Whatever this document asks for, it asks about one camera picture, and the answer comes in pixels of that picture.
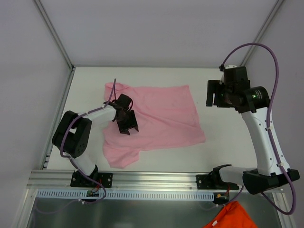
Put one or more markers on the pink t shirt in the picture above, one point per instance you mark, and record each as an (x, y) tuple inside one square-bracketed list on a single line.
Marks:
[(167, 118)]

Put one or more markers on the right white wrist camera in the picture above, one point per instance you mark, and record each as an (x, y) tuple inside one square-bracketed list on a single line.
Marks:
[(228, 75)]

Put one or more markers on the slotted cable duct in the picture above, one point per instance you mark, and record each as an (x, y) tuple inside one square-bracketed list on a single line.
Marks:
[(126, 194)]

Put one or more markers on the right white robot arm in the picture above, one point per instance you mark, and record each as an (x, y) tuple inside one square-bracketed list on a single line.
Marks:
[(272, 169)]

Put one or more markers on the aluminium frame post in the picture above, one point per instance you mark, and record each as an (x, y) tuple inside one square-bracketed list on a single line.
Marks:
[(45, 17), (263, 30)]

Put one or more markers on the left aluminium frame post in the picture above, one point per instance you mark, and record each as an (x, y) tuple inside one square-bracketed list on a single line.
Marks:
[(45, 17)]

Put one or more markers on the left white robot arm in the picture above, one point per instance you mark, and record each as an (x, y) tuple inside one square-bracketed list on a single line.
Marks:
[(72, 135)]

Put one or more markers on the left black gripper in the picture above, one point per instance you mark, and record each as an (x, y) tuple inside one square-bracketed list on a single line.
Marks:
[(128, 122)]

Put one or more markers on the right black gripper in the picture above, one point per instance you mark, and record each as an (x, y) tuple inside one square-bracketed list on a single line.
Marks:
[(217, 95)]

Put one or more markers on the orange t shirt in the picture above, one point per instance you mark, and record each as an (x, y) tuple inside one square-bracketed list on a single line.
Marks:
[(233, 215)]

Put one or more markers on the right aluminium frame post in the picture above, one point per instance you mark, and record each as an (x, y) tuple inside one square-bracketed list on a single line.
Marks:
[(263, 30)]

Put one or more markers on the aluminium mounting rail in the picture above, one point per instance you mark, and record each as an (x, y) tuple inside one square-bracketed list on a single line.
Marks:
[(121, 180)]

